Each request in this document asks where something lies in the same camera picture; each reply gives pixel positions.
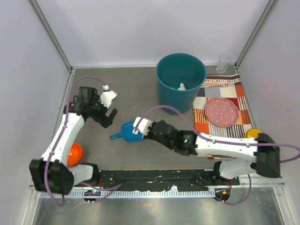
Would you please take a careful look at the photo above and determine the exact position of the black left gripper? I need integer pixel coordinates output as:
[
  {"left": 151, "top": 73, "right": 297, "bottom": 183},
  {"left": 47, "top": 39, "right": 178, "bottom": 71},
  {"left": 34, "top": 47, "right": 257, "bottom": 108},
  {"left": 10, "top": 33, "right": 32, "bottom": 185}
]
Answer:
[{"left": 90, "top": 94, "right": 118, "bottom": 128}]

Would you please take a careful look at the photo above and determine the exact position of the blue plastic dustpan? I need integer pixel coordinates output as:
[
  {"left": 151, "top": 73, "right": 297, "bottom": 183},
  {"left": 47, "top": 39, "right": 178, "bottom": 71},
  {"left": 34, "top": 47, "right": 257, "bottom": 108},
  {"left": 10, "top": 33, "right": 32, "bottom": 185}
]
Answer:
[{"left": 110, "top": 121, "right": 143, "bottom": 143}]

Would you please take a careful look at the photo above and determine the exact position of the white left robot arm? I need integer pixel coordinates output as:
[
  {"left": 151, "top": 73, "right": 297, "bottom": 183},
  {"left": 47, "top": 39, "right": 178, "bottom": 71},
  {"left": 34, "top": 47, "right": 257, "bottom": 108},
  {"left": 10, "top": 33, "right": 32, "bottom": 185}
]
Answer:
[{"left": 29, "top": 85, "right": 118, "bottom": 195}]

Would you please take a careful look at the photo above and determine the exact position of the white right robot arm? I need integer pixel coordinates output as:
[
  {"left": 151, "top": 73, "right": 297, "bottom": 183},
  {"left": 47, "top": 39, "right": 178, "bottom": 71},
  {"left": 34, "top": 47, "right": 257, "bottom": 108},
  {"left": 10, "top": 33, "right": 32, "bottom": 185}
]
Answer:
[{"left": 134, "top": 119, "right": 281, "bottom": 185}]

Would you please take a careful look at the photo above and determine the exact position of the crumpled white paper scrap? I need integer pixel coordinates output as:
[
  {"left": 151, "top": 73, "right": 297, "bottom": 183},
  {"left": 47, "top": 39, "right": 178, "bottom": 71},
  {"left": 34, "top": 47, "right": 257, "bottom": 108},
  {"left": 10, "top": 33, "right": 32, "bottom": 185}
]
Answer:
[{"left": 177, "top": 83, "right": 187, "bottom": 90}]

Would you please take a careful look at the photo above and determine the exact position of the orange plastic bowl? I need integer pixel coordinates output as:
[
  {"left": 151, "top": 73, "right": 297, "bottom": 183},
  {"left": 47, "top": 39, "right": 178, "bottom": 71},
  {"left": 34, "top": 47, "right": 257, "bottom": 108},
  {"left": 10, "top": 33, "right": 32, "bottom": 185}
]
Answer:
[{"left": 67, "top": 143, "right": 83, "bottom": 165}]

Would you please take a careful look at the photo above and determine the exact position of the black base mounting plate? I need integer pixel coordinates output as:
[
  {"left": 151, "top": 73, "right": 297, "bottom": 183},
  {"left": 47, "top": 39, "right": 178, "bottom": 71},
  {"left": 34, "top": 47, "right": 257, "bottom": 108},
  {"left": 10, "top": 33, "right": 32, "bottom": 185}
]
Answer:
[{"left": 72, "top": 169, "right": 240, "bottom": 192}]

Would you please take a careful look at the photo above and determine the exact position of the teal plastic waste bin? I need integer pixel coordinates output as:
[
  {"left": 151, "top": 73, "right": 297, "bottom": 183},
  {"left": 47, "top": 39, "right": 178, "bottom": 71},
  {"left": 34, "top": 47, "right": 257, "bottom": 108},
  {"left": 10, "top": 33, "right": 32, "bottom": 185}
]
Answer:
[{"left": 156, "top": 53, "right": 207, "bottom": 113}]

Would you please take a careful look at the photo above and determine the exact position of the pink dotted plate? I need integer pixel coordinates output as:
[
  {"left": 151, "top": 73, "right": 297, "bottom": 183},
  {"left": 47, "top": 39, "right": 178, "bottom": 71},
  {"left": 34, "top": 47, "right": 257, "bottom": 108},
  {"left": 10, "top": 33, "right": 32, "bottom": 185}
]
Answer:
[{"left": 204, "top": 98, "right": 239, "bottom": 127}]

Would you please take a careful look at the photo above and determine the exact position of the colourful striped placemat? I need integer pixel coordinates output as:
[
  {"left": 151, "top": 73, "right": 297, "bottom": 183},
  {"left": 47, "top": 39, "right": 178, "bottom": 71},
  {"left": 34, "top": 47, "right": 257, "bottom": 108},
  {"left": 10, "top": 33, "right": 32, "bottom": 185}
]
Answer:
[{"left": 192, "top": 73, "right": 256, "bottom": 160}]

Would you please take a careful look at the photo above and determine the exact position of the silver fork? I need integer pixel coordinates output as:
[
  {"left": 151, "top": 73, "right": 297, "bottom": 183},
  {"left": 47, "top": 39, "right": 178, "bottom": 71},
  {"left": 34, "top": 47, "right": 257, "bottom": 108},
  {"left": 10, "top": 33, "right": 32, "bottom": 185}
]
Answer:
[{"left": 201, "top": 83, "right": 231, "bottom": 88}]

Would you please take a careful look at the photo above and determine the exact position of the yellow mug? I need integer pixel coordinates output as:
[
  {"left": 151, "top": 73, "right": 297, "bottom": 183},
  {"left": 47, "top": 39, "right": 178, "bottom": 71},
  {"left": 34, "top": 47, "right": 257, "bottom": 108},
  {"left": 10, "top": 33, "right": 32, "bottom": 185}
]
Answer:
[{"left": 243, "top": 128, "right": 263, "bottom": 138}]

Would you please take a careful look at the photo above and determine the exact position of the clear drinking glass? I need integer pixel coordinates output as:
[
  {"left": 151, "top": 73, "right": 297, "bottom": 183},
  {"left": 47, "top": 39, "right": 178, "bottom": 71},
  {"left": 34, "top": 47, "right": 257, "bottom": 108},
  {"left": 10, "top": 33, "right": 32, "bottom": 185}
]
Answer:
[{"left": 216, "top": 55, "right": 232, "bottom": 73}]

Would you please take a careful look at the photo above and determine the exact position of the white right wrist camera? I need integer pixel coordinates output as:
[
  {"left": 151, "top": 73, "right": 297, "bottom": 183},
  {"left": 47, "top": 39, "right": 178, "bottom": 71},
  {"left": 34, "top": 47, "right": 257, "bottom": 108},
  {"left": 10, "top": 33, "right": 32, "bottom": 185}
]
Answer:
[{"left": 132, "top": 117, "right": 154, "bottom": 138}]

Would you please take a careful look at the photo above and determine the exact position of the white cable duct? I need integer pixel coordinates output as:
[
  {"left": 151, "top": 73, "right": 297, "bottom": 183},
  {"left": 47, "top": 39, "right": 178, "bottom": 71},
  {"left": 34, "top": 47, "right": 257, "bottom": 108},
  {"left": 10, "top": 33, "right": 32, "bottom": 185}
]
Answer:
[{"left": 40, "top": 188, "right": 216, "bottom": 199}]

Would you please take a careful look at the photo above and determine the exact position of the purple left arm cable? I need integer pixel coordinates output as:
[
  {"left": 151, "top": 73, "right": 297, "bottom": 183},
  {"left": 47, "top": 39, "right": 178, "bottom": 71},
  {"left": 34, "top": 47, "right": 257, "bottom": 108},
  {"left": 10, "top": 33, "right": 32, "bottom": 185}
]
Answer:
[{"left": 43, "top": 76, "right": 122, "bottom": 207}]

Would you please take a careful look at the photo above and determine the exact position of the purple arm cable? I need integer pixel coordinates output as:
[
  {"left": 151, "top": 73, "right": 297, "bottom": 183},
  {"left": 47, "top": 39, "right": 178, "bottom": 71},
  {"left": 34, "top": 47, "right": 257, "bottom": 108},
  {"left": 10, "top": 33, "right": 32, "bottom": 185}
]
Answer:
[
  {"left": 43, "top": 76, "right": 122, "bottom": 207},
  {"left": 133, "top": 105, "right": 300, "bottom": 206}
]

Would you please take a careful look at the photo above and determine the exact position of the aluminium frame rail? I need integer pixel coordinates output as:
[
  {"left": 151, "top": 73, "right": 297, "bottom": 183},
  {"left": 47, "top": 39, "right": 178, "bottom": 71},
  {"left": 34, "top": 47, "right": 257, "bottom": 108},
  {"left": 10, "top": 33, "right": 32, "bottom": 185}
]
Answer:
[{"left": 30, "top": 168, "right": 286, "bottom": 189}]

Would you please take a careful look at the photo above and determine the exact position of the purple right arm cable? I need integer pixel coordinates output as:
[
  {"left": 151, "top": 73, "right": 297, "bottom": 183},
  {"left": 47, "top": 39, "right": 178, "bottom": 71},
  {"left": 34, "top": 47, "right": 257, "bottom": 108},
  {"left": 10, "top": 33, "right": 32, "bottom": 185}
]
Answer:
[{"left": 133, "top": 105, "right": 300, "bottom": 206}]

